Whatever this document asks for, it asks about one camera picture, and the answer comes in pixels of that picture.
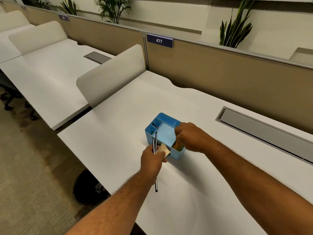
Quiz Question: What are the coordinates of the person's right hand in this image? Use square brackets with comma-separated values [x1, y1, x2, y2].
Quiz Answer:
[174, 122, 216, 154]

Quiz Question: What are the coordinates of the person's left hand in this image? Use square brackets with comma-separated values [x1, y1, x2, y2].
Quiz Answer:
[140, 144, 168, 180]

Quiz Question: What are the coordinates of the cream paper scrap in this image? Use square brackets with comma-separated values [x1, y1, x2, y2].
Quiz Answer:
[154, 143, 171, 158]

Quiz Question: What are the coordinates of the black silver slim pen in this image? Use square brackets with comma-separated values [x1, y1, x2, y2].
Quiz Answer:
[154, 131, 158, 193]

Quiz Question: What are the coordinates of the blue desk organizer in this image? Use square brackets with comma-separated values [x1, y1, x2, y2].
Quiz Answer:
[144, 112, 186, 160]

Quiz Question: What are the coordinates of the orange bin with black liner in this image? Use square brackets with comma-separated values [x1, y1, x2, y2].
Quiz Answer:
[73, 168, 112, 206]

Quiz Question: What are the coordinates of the person's right forearm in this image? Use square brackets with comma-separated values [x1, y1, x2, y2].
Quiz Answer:
[203, 139, 313, 235]

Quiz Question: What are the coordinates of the person's left forearm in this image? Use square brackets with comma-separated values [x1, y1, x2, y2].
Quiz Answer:
[65, 170, 157, 235]

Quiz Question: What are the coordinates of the beige partition panel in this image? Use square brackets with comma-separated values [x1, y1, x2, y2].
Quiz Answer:
[24, 6, 147, 71]
[145, 34, 313, 135]

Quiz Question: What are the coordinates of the white divider screen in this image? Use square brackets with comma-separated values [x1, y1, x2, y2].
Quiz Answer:
[0, 10, 31, 32]
[8, 21, 68, 55]
[76, 44, 147, 108]

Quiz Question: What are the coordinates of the green potted plant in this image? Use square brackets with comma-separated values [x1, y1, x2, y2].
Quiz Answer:
[94, 0, 134, 24]
[19, 0, 52, 10]
[219, 0, 259, 49]
[56, 0, 78, 15]

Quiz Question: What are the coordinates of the black office chair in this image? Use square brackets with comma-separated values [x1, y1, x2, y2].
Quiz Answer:
[0, 70, 38, 121]

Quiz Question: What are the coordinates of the grey cable cover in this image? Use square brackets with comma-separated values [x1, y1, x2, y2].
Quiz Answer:
[215, 106, 313, 166]
[83, 51, 112, 65]

